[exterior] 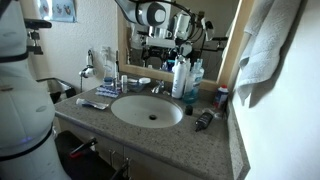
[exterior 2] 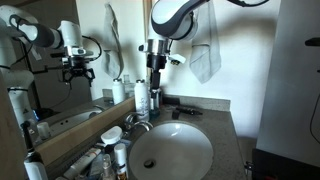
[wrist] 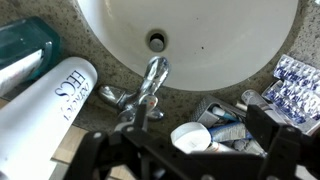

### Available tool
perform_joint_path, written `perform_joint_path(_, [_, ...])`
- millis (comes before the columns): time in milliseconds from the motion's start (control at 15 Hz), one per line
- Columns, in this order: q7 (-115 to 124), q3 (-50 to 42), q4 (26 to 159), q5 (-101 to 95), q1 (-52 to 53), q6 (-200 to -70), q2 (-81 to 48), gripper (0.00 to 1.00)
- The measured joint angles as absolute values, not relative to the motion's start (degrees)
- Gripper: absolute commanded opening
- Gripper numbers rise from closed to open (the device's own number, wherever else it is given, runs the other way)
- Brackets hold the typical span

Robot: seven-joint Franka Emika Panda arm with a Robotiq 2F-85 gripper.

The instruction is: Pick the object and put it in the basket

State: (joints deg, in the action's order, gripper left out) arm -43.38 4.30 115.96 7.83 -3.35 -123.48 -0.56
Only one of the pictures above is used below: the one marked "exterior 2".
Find black hanging cable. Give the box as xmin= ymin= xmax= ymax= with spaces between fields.
xmin=308 ymin=95 xmax=320 ymax=145

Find white round plastic case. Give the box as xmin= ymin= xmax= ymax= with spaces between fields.
xmin=100 ymin=125 xmax=124 ymax=145

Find white oval sink basin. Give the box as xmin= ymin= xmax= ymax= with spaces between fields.
xmin=128 ymin=120 xmax=215 ymax=180

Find blue striped packet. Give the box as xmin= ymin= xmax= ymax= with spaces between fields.
xmin=87 ymin=152 xmax=105 ymax=178

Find black stereo camera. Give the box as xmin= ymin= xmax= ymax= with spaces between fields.
xmin=304 ymin=36 xmax=320 ymax=48

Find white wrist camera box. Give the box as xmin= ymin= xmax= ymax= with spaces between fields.
xmin=167 ymin=53 xmax=187 ymax=67

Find electric toothbrush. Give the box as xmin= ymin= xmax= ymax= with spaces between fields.
xmin=20 ymin=120 xmax=50 ymax=180

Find clear blue mouthwash bottle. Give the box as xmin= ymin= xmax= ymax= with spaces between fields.
xmin=148 ymin=98 xmax=163 ymax=118

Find mirror with wooden frame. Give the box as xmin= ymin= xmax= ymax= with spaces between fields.
xmin=0 ymin=0 xmax=154 ymax=180

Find white tube with red print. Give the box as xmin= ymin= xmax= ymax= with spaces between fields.
xmin=62 ymin=146 xmax=103 ymax=180

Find chrome faucet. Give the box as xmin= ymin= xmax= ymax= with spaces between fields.
xmin=121 ymin=112 xmax=155 ymax=138

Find dark mesh basket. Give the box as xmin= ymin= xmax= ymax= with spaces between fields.
xmin=94 ymin=133 xmax=133 ymax=158

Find small clear spray bottle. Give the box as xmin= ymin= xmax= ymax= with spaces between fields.
xmin=100 ymin=153 xmax=117 ymax=180

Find grey hanging towel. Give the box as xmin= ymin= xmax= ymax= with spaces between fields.
xmin=189 ymin=0 xmax=223 ymax=85

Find small white bottle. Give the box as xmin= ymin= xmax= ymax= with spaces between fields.
xmin=113 ymin=142 xmax=130 ymax=180

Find black cart platform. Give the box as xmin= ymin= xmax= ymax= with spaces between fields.
xmin=251 ymin=147 xmax=320 ymax=180

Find tall white spray bottle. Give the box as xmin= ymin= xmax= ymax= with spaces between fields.
xmin=133 ymin=78 xmax=151 ymax=122

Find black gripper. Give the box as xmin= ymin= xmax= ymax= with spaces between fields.
xmin=146 ymin=53 xmax=168 ymax=101

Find white flat panel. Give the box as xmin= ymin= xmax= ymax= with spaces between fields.
xmin=255 ymin=0 xmax=320 ymax=168

